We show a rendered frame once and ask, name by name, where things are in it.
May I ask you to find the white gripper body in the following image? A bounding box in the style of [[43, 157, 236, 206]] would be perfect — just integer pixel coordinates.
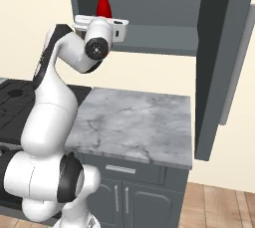
[[73, 14, 103, 38]]

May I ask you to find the red bottle with white cap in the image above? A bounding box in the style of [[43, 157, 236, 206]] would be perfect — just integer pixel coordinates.
[[95, 0, 114, 19]]

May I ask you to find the grey base cabinet door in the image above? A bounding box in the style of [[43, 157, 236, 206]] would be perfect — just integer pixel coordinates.
[[87, 177, 125, 228], [122, 180, 184, 228]]

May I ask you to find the grey base cabinet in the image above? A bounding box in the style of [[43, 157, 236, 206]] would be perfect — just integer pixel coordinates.
[[77, 151, 191, 228]]

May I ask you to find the black hob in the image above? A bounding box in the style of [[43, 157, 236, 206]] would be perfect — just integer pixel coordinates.
[[0, 78, 93, 147]]

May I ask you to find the grey drawer front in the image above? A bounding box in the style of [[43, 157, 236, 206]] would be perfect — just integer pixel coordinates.
[[83, 153, 167, 187]]

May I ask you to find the grey open wall cabinet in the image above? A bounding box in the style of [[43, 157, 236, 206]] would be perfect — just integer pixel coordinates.
[[67, 0, 211, 58]]

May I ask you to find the grey wall cabinet door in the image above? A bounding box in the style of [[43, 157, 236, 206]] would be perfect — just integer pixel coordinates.
[[193, 0, 255, 162]]

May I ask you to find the silver drawer handle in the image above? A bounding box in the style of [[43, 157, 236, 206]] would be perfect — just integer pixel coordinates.
[[105, 163, 137, 175]]

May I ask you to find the silver base door handle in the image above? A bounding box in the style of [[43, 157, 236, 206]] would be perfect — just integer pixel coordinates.
[[114, 184, 120, 213], [124, 186, 130, 215]]

